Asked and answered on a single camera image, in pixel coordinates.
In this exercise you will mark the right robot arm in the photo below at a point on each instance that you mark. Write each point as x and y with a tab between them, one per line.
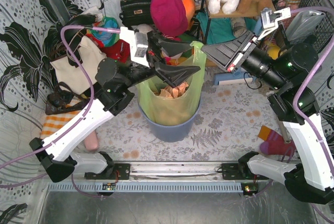
295	105

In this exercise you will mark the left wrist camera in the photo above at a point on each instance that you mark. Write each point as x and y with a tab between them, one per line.
138	43

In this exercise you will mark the grey cable duct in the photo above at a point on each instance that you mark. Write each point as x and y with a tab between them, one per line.
156	187

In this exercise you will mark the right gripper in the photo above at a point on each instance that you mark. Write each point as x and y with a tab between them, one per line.
241	54

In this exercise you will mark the cream plush sheep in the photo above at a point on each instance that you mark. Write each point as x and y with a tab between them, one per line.
143	28

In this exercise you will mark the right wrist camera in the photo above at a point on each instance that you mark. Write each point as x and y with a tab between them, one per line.
270	20

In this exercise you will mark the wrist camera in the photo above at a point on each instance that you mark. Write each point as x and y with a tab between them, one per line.
138	43
270	20

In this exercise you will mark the orange checkered cloth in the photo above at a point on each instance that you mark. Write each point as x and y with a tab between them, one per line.
54	122

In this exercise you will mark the pink white plush doll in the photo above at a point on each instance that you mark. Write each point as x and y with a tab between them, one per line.
167	52

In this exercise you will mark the black leather handbag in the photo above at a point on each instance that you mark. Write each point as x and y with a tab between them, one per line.
135	12

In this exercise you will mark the orange plush toy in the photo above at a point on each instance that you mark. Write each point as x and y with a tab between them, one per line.
189	6

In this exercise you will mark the teal cloth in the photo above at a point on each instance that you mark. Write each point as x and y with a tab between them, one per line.
224	29

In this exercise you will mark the colourful scarf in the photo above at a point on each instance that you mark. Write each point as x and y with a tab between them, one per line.
104	39

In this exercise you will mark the red purple sock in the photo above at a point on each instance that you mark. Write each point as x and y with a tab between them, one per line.
274	143

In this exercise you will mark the blue trash bin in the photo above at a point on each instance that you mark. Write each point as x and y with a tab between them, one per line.
174	133

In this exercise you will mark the dark brown bag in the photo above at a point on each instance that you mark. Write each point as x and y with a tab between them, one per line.
64	100

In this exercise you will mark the red cloth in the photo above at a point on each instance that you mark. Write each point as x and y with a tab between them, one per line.
119	51

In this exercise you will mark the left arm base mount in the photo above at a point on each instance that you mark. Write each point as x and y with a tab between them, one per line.
120	171

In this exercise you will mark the crumpled brown paper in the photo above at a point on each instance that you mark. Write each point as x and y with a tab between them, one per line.
168	92

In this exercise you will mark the black metal shelf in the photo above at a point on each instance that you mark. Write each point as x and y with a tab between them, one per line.
252	12

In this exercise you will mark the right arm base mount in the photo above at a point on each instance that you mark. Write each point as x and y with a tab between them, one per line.
235	171

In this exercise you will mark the green trash bag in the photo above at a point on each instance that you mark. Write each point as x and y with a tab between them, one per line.
169	106

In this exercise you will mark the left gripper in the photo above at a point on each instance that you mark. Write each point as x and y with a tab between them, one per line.
151	55

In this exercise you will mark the magenta hat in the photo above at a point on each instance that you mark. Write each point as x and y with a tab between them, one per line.
169	17

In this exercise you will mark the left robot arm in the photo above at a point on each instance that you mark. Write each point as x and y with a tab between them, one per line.
111	96

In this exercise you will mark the aluminium rail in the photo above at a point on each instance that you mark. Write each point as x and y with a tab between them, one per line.
174	169

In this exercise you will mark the black wire basket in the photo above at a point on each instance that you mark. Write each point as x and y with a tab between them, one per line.
319	38

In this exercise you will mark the silver pouch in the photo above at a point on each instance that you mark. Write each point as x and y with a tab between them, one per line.
303	24

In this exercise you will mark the wooden broom stick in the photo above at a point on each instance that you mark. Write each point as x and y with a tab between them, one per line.
284	133

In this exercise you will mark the rainbow striped bag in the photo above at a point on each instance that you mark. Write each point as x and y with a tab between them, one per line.
186	39

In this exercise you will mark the pink case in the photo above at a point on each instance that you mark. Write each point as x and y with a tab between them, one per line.
91	142

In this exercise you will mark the yellow plush duck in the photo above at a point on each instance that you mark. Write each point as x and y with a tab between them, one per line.
271	48

